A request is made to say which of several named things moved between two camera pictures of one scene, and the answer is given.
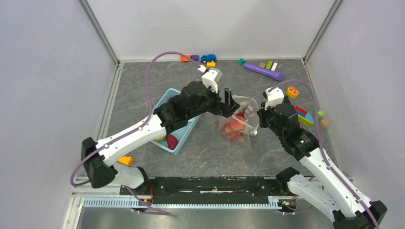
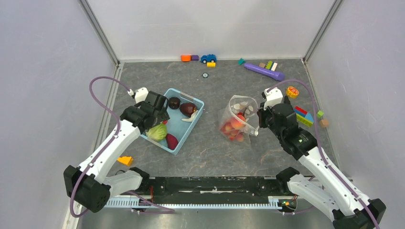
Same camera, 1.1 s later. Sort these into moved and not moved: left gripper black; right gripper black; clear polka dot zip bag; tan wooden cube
Moved: left gripper black
Not moved: tan wooden cube; right gripper black; clear polka dot zip bag
